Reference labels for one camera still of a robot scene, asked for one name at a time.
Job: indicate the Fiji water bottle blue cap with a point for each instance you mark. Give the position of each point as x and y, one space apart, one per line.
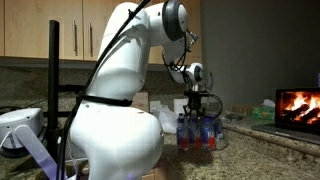
181 133
207 135
194 135
218 130

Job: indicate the wooden wall cabinet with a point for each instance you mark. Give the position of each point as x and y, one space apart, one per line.
33 30

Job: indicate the laptop showing fireplace video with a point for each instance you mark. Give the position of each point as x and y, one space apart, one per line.
300 106

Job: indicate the brown wooden block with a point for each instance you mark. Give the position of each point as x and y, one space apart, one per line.
141 101

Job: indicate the small brown box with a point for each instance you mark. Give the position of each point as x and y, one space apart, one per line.
241 109

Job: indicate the green tissue box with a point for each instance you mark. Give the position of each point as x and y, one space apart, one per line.
263 113

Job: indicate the dark round dish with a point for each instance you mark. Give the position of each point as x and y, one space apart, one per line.
234 117

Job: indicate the white VR headset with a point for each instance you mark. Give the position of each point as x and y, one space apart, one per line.
20 123

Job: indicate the wooden base cabinet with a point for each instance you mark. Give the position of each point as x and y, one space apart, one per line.
160 173

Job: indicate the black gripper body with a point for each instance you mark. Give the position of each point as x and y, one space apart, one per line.
196 101

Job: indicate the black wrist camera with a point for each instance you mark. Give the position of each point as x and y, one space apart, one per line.
189 94

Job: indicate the black vertical pole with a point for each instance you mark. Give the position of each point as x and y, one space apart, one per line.
53 66

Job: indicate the white plastic bag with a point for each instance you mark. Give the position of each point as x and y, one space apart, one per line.
168 120

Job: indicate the white paper roll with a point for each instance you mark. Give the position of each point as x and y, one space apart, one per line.
180 105

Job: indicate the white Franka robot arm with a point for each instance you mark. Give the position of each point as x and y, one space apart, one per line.
116 133

